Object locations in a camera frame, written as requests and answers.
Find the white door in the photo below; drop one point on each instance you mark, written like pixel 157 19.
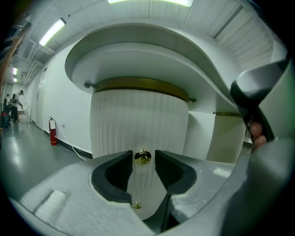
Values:
pixel 39 103

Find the red fire extinguisher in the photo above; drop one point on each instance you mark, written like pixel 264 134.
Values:
pixel 53 132

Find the person's right hand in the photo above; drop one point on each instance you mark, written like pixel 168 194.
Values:
pixel 256 131

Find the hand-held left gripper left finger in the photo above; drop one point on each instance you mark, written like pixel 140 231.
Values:
pixel 69 196

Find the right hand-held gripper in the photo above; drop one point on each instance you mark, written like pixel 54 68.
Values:
pixel 265 184

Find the red round bag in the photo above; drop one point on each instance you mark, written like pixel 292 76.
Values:
pixel 4 118

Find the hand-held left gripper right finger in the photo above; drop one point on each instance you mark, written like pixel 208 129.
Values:
pixel 202 184

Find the white curved fluted cabinet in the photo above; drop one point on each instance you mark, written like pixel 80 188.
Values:
pixel 138 62

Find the white wall socket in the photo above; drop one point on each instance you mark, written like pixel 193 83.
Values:
pixel 62 123

